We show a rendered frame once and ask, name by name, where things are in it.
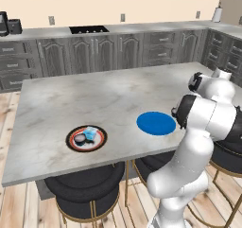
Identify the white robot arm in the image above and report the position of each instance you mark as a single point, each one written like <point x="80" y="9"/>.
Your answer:
<point x="192" y="162"/>

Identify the blue plate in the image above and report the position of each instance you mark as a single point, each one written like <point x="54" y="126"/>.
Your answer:
<point x="156" y="123"/>

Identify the light blue yogurt container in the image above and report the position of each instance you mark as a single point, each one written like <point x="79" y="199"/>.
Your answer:
<point x="90" y="133"/>

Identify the white plate red black rim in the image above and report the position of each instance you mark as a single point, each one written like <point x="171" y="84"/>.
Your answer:
<point x="98" y="141"/>

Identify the dark yogurt container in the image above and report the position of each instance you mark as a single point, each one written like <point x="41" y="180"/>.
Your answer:
<point x="79" y="139"/>

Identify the grey lower cupboard run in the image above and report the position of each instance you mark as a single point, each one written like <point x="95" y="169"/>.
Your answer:
<point x="94" y="53"/>

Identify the black stool gold legs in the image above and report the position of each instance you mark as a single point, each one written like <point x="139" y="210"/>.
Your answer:
<point x="156" y="165"/>
<point x="227" y="161"/>
<point x="85" y="183"/>

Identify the black hob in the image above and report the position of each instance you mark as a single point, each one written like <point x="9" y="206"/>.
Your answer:
<point x="89" y="29"/>

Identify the grey corner cupboard run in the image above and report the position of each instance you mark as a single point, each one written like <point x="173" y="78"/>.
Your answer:
<point x="225" y="53"/>

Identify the white paper towel roll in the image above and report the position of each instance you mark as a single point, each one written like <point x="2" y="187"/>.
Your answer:
<point x="216" y="14"/>

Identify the black toaster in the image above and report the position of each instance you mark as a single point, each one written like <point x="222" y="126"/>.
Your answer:
<point x="14" y="26"/>

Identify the black coffee machine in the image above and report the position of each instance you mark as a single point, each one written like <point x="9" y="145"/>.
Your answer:
<point x="3" y="23"/>

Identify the grey wall socket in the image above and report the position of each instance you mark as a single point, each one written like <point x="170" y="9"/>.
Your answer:
<point x="198" y="14"/>
<point x="122" y="17"/>
<point x="51" y="20"/>

